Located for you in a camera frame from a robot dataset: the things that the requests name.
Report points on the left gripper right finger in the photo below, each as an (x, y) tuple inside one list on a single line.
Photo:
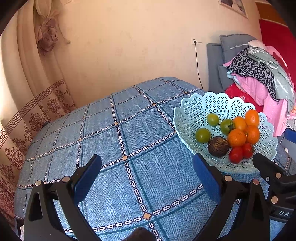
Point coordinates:
[(252, 218)]

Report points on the framed wall picture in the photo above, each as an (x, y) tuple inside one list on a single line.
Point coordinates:
[(235, 5)]

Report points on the red tomato back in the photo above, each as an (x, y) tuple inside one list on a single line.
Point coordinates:
[(247, 150)]

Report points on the dark brown avocado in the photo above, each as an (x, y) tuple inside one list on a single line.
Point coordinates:
[(218, 146)]

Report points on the pink blanket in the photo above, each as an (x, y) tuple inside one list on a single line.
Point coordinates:
[(275, 111)]

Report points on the grey green cloth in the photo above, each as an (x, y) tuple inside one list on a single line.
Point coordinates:
[(283, 85)]

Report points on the red blanket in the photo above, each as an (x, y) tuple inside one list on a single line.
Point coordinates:
[(233, 91)]

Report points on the beige patterned curtain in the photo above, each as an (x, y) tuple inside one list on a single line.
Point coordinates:
[(33, 92)]

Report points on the yellow orange fruit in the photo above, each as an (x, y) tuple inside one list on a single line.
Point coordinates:
[(239, 123)]

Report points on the large green tomato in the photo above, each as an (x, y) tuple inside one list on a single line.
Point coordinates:
[(226, 126)]

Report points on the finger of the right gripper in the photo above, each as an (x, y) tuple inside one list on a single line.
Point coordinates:
[(281, 190), (290, 135)]

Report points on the red tomato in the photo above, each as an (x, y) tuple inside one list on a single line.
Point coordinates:
[(247, 150), (236, 155)]

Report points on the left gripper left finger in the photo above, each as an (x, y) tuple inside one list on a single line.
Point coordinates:
[(42, 221)]

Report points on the blue patterned bedspread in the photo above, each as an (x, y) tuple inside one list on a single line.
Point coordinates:
[(147, 188)]

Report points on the red tomato front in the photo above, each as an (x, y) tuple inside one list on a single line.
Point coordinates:
[(236, 155)]

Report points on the grey cushion stack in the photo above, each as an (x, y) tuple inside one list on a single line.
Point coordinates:
[(220, 53)]

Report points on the orange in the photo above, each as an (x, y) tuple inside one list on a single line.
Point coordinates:
[(252, 134), (252, 118), (236, 138)]

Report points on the curtain tieback tassel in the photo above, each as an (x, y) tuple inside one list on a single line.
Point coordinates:
[(47, 29)]

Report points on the orange front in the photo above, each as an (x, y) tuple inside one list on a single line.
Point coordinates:
[(236, 138)]

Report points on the red headboard panel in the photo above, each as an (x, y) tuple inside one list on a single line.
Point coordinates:
[(282, 39)]

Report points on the white wall socket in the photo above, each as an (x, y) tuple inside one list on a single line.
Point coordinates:
[(196, 42)]

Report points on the black white leopard cloth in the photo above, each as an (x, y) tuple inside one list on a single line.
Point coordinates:
[(244, 66)]

